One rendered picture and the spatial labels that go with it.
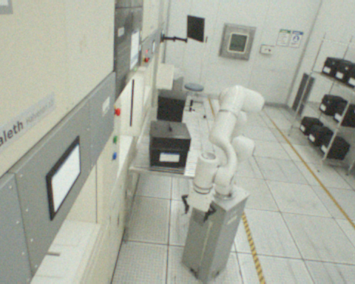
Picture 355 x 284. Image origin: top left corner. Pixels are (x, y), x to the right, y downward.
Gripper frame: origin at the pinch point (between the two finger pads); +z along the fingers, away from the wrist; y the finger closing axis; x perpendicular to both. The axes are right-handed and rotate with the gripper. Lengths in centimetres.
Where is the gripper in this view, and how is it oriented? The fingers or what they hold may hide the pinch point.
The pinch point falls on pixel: (196, 214)
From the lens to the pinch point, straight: 126.2
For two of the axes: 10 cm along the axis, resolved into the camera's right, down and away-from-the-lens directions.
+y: -8.9, -3.0, 3.3
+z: -1.3, 8.8, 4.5
